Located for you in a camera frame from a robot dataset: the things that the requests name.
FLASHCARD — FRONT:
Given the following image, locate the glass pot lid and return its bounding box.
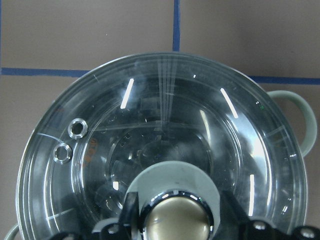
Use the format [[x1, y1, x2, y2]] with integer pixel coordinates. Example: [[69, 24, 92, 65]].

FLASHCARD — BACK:
[[16, 52, 308, 240]]

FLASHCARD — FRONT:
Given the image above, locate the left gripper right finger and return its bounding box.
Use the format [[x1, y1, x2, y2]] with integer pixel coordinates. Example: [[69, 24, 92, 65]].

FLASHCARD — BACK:
[[217, 190, 250, 240]]

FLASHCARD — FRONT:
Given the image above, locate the pale green cooking pot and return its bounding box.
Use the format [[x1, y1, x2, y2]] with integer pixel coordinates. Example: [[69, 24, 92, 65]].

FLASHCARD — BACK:
[[3, 90, 318, 240]]

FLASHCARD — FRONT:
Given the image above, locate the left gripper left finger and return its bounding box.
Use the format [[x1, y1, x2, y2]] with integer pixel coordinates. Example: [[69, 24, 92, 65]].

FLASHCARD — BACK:
[[118, 192, 140, 240]]

